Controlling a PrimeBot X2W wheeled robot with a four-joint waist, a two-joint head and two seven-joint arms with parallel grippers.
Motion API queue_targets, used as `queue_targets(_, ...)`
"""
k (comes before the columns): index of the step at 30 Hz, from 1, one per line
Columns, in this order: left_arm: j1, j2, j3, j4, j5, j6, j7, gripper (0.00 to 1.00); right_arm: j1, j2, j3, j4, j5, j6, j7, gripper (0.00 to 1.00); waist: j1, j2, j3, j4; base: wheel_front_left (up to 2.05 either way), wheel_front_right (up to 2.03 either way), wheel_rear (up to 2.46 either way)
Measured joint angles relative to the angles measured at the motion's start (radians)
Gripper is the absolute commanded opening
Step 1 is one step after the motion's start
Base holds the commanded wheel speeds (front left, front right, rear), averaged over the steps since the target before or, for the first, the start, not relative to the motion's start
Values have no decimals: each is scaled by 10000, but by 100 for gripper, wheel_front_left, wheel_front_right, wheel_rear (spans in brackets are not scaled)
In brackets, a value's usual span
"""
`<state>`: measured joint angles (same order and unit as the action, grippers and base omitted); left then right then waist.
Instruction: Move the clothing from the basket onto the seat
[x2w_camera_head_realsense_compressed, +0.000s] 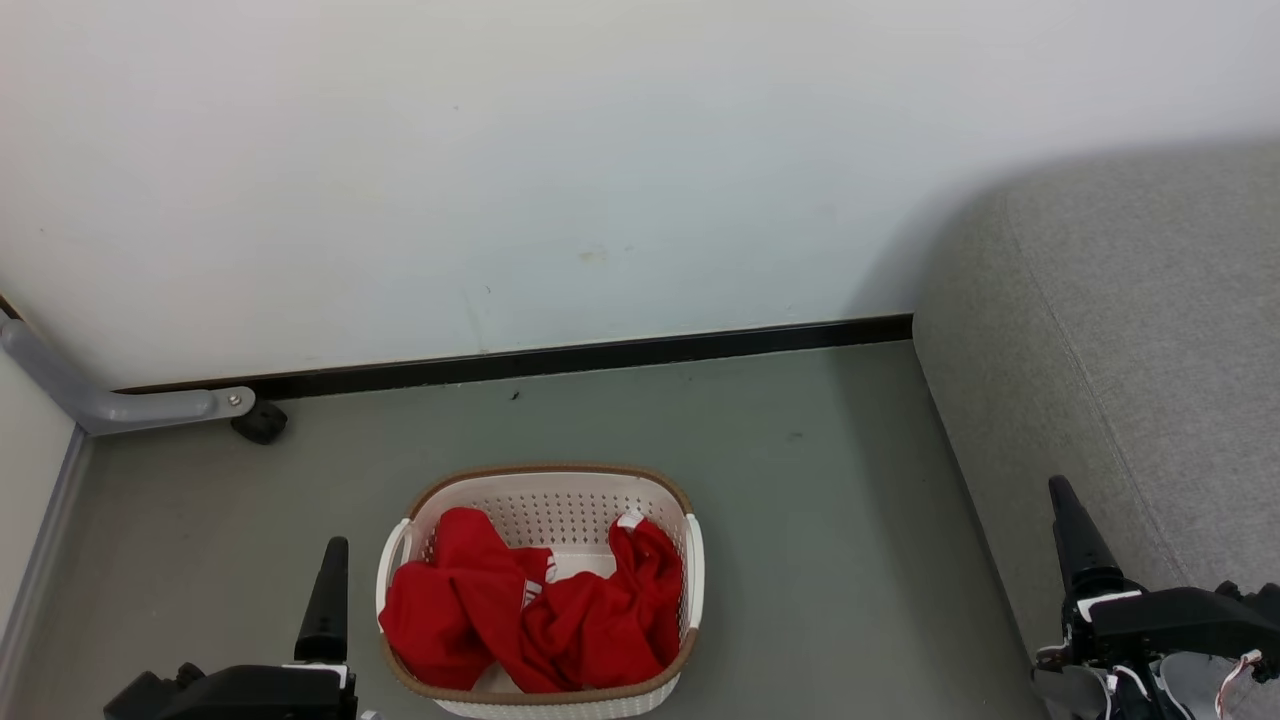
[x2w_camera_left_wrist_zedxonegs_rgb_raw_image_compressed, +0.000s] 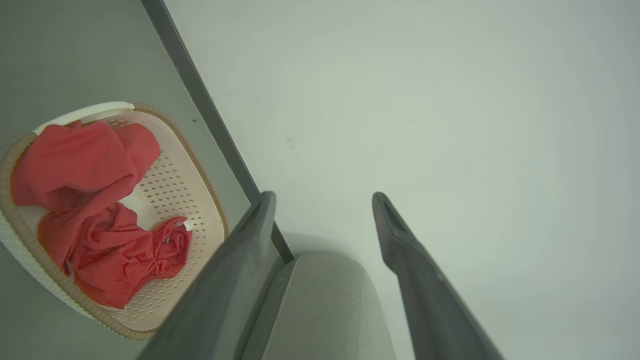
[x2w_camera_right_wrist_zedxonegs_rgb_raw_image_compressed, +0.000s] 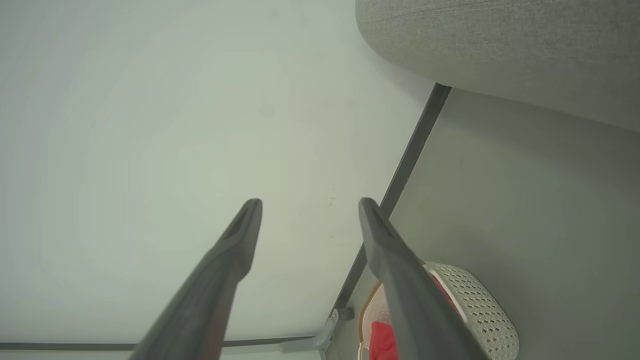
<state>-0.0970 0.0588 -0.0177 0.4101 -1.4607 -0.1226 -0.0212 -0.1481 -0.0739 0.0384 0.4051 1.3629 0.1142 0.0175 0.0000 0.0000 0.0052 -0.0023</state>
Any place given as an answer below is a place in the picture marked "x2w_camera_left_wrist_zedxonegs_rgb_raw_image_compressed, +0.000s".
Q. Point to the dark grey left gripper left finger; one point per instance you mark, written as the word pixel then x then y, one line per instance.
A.
pixel 220 300

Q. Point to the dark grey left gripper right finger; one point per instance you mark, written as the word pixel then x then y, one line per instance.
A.
pixel 430 310

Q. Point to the red and white garment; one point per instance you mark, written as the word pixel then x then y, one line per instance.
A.
pixel 115 260

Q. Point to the plain red garment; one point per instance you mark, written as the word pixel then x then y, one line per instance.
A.
pixel 75 160

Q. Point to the cream perforated laundry basket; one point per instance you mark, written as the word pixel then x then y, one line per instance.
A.
pixel 175 185

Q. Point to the dark grey baseboard strip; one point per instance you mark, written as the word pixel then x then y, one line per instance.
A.
pixel 200 95

